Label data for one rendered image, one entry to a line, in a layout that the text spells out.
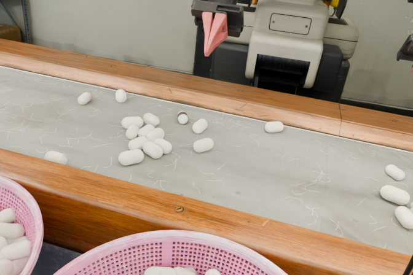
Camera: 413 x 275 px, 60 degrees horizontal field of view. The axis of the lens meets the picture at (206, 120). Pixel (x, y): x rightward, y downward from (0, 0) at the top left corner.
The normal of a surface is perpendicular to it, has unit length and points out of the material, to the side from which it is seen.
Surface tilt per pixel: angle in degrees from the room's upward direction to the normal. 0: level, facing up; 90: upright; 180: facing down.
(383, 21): 90
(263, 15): 98
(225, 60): 90
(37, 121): 0
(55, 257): 0
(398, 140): 45
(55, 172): 0
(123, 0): 90
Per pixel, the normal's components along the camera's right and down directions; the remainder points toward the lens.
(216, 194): 0.10, -0.88
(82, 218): -0.26, 0.42
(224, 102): -0.11, -0.33
